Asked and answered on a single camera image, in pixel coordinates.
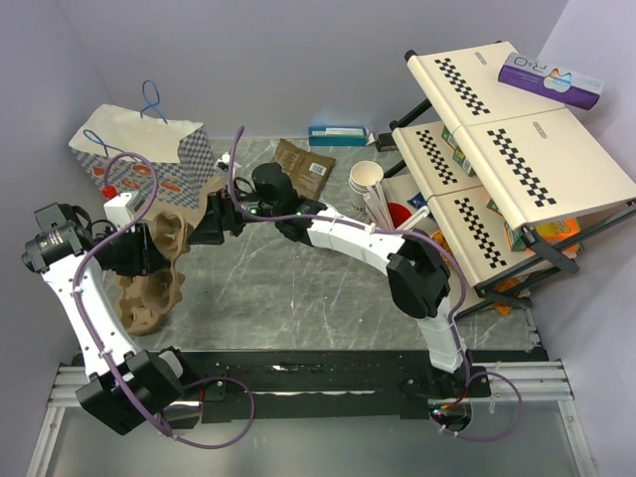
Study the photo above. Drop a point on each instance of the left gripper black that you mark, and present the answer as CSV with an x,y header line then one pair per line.
x,y
144,256

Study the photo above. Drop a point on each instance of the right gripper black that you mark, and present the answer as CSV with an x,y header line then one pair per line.
x,y
210,230

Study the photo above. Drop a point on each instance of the brown pulp cup carrier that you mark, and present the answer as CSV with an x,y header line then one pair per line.
x,y
170,233

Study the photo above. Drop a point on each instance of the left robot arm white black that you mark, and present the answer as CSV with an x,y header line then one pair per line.
x,y
126,385

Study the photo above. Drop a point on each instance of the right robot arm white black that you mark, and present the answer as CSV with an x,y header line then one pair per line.
x,y
418,277

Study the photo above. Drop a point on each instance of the brown coffee bean pouch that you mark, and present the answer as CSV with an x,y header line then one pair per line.
x,y
308,171

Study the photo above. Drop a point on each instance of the blue checkered paper bag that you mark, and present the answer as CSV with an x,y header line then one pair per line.
x,y
180,152

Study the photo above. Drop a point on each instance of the teal blue box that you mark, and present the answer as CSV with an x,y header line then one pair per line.
x,y
339,136

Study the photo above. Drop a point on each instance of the stack of paper cups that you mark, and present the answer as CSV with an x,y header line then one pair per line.
x,y
363,175

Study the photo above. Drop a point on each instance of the red cup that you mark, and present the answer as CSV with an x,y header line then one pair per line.
x,y
399,214

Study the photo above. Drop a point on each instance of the orange snack packet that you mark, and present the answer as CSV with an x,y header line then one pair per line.
x,y
440,239

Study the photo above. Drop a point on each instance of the green snack boxes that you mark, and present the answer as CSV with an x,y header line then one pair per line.
x,y
457,154

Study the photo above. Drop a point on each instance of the cream checkered tiered shelf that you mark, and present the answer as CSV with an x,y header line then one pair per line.
x,y
543,184

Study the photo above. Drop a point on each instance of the purple white box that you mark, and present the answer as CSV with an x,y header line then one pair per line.
x,y
556,83

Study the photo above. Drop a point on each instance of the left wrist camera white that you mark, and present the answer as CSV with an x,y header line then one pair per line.
x,y
123,208

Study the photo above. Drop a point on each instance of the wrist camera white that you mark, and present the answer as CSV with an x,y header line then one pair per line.
x,y
123,208
225,164

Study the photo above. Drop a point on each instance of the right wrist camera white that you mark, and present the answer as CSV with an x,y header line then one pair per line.
x,y
225,164

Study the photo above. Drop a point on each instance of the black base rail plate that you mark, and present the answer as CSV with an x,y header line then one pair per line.
x,y
305,384

